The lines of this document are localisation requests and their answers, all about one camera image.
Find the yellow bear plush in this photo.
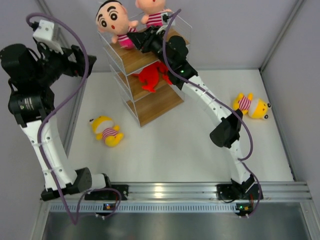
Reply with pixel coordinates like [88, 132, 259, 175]
[89, 115, 124, 147]
[232, 92, 272, 120]

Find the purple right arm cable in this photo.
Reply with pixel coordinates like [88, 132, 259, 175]
[162, 9, 263, 218]

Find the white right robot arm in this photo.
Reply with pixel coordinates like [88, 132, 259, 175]
[127, 26, 263, 201]

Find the pink bald baby doll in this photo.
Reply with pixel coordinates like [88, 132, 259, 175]
[135, 0, 173, 28]

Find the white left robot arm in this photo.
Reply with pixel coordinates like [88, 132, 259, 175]
[0, 42, 113, 201]

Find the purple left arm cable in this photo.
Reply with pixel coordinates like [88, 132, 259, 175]
[26, 13, 123, 225]

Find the red shark plush toy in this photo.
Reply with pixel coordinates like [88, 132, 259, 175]
[132, 61, 160, 93]

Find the yellow bear plush right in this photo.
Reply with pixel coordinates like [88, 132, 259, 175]
[232, 92, 272, 120]

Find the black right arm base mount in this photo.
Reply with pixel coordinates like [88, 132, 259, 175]
[216, 183, 264, 202]

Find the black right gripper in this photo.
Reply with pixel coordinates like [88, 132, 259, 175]
[126, 26, 173, 71]

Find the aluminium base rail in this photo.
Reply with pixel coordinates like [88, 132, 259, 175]
[39, 181, 313, 201]

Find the yellow bear plush left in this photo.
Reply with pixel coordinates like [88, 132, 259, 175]
[89, 115, 124, 147]

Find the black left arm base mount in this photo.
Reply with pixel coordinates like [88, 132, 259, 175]
[84, 184, 129, 201]

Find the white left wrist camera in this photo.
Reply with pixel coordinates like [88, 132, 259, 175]
[32, 19, 63, 54]

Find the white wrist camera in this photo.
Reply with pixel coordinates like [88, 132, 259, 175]
[32, 19, 63, 54]
[161, 12, 173, 27]

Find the white wire wooden shelf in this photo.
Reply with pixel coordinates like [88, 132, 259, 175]
[97, 14, 193, 129]

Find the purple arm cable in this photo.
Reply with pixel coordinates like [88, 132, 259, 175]
[162, 9, 263, 218]
[26, 13, 123, 225]

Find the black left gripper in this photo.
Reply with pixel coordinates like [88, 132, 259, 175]
[32, 41, 96, 87]

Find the slotted grey cable duct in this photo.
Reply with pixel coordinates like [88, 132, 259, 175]
[49, 201, 241, 214]

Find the pink black-haired boy doll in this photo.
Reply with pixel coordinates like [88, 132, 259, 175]
[95, 0, 139, 50]

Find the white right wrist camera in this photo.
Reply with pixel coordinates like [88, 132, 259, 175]
[161, 12, 173, 27]

